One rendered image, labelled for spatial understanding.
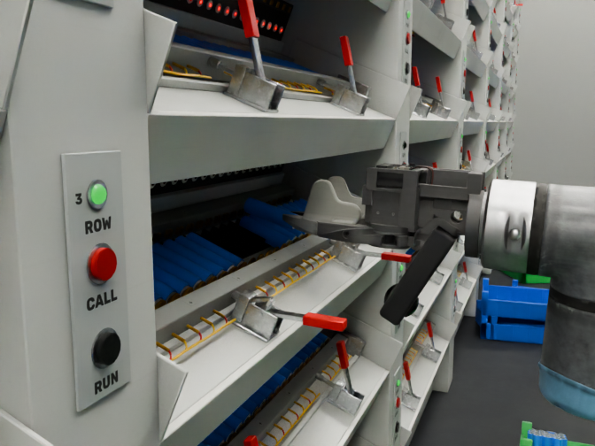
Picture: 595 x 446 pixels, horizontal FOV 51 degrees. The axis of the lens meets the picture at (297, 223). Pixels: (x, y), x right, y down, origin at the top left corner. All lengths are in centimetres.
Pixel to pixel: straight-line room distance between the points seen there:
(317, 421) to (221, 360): 33
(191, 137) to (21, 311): 16
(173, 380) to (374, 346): 63
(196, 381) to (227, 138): 17
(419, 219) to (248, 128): 25
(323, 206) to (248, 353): 21
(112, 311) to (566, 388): 45
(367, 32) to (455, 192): 37
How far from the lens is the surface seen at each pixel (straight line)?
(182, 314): 47
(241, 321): 54
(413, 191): 62
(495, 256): 62
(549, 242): 60
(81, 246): 30
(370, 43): 93
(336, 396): 84
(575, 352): 64
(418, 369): 147
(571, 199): 61
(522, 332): 217
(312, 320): 51
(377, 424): 103
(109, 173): 32
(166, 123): 37
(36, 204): 29
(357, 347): 96
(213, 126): 41
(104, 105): 32
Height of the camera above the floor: 71
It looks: 9 degrees down
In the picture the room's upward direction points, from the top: straight up
